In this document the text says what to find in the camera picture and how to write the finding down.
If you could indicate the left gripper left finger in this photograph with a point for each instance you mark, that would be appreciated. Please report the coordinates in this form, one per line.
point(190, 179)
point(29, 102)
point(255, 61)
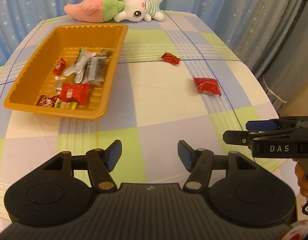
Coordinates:
point(100, 163)

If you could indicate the white bunny plush toy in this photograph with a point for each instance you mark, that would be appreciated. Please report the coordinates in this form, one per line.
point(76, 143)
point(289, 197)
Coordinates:
point(99, 11)

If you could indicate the red foil candy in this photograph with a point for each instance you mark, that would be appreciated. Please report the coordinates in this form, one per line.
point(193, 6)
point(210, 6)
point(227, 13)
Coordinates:
point(47, 101)

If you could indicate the blue star curtain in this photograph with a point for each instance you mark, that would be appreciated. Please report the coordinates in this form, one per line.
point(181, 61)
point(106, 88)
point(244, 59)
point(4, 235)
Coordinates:
point(270, 36)

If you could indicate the green brown snack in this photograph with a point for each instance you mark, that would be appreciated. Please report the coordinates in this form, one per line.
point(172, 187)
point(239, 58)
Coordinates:
point(105, 53)

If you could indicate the orange plastic tray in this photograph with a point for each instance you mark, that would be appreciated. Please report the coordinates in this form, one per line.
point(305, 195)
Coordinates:
point(53, 64)

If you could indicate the silver grey snack pouch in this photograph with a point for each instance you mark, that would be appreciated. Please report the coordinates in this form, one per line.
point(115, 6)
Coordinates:
point(79, 65)

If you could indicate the large red snack packet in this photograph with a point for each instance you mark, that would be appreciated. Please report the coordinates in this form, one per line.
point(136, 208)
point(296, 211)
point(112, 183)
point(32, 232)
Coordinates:
point(207, 86)

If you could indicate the red packet white pattern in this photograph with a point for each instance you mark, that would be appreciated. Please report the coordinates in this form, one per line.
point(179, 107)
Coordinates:
point(75, 93)

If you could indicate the yellow green small candy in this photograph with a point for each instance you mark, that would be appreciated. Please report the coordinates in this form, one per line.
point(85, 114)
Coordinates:
point(65, 105)

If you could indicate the small red candy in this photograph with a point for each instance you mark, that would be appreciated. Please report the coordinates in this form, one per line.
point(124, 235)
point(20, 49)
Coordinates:
point(170, 58)

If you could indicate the checkered tablecloth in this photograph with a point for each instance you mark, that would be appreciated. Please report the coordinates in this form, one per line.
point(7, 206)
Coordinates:
point(153, 104)

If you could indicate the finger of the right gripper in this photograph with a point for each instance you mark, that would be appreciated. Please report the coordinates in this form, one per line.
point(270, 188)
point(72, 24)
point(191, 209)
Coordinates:
point(276, 124)
point(241, 138)

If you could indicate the right hand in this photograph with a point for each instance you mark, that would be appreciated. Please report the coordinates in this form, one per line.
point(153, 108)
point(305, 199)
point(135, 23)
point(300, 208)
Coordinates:
point(302, 179)

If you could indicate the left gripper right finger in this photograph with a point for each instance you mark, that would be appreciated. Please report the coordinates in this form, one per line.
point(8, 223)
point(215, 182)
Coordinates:
point(198, 163)

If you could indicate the clear dark snack packet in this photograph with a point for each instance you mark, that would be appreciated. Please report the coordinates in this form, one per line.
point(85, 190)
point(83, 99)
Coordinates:
point(95, 71)

